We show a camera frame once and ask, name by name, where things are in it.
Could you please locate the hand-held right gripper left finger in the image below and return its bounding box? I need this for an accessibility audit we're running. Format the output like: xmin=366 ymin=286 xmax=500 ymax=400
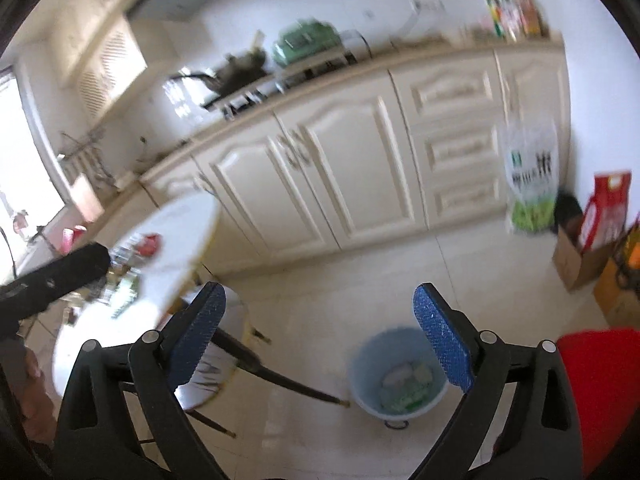
xmin=52 ymin=281 xmax=228 ymax=480

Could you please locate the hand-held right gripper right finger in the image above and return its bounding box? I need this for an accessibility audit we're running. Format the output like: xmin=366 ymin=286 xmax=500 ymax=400
xmin=410 ymin=282 xmax=586 ymax=480

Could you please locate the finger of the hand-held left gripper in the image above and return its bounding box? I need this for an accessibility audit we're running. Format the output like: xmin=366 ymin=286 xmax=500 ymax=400
xmin=0 ymin=242 xmax=112 ymax=323

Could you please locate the white plastic bag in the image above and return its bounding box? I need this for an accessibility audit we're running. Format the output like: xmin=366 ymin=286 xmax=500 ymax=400
xmin=382 ymin=366 xmax=417 ymax=387

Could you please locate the pile of snack wrappers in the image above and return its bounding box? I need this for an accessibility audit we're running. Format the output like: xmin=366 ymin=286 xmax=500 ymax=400
xmin=65 ymin=232 xmax=164 ymax=322

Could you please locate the pale blue waste bin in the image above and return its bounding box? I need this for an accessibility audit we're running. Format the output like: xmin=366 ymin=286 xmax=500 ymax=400
xmin=348 ymin=327 xmax=450 ymax=430

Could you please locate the person's left hand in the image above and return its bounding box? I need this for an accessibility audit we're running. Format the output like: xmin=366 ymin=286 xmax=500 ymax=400
xmin=17 ymin=347 xmax=58 ymax=444

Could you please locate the red plastic basket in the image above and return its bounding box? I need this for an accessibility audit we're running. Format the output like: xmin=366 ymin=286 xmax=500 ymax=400
xmin=60 ymin=227 xmax=89 ymax=254

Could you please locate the wooden cutting board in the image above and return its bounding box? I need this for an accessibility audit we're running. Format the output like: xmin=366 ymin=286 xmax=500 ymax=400
xmin=70 ymin=175 xmax=104 ymax=222

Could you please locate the round white marble table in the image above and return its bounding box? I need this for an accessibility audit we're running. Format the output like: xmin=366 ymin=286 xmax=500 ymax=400
xmin=51 ymin=195 xmax=352 ymax=439

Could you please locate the metal utensil rack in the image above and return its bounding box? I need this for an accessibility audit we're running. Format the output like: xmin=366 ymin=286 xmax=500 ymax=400
xmin=60 ymin=130 xmax=109 ymax=187

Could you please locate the window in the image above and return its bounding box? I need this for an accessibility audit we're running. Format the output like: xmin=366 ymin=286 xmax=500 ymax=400
xmin=0 ymin=67 xmax=66 ymax=272

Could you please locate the cream drawer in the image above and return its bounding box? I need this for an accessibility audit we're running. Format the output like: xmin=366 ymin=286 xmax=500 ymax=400
xmin=432 ymin=177 xmax=509 ymax=217
xmin=407 ymin=67 xmax=502 ymax=117
xmin=422 ymin=124 xmax=506 ymax=172

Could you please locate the cardboard box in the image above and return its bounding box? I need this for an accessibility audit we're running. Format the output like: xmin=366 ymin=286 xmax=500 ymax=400
xmin=552 ymin=225 xmax=626 ymax=294
xmin=593 ymin=255 xmax=640 ymax=332

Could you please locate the black plastic bag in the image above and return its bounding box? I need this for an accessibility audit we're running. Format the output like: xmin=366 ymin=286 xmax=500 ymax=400
xmin=554 ymin=192 xmax=584 ymax=234

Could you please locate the white and green rice bag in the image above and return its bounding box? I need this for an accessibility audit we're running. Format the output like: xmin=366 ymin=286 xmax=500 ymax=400
xmin=500 ymin=117 xmax=560 ymax=236

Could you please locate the red rice bag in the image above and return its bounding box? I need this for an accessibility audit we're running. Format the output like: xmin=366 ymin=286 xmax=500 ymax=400
xmin=577 ymin=172 xmax=632 ymax=254

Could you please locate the cream base cabinet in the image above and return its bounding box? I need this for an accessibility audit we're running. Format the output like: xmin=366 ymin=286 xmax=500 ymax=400
xmin=140 ymin=42 xmax=571 ymax=282

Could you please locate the yellow oil bottle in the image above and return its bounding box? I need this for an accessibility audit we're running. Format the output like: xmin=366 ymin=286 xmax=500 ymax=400
xmin=614 ymin=224 xmax=640 ymax=282

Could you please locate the black gas stove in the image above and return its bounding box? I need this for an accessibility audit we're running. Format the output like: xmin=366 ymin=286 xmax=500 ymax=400
xmin=200 ymin=52 xmax=373 ymax=121

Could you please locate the black wok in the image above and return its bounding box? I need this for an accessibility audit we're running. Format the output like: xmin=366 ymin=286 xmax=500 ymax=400
xmin=167 ymin=49 xmax=269 ymax=99

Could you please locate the green electric cooker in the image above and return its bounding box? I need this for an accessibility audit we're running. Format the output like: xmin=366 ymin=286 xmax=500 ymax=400
xmin=272 ymin=18 xmax=342 ymax=67

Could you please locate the group of condiment bottles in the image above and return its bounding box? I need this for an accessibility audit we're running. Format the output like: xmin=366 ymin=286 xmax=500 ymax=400
xmin=482 ymin=0 xmax=549 ymax=40

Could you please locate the lattice door wall cabinet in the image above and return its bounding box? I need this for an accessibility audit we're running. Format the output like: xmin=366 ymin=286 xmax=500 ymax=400
xmin=75 ymin=20 xmax=149 ymax=122

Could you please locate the cream wall cabinet row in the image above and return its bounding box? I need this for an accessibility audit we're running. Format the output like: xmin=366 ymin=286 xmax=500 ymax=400
xmin=47 ymin=0 xmax=167 ymax=87

